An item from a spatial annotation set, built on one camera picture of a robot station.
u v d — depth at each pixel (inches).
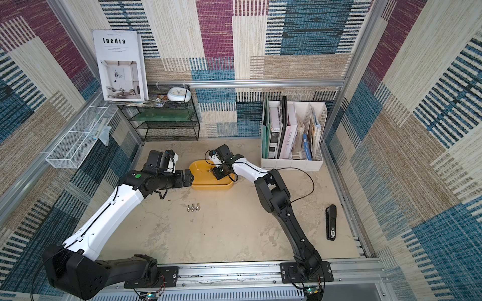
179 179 27.6
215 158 37.4
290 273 28.8
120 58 30.2
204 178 40.2
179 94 35.3
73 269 14.9
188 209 36.0
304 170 24.2
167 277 28.8
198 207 36.1
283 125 34.2
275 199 25.1
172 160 25.1
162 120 37.1
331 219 33.2
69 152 27.6
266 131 33.5
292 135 37.1
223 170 35.2
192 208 36.1
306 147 37.3
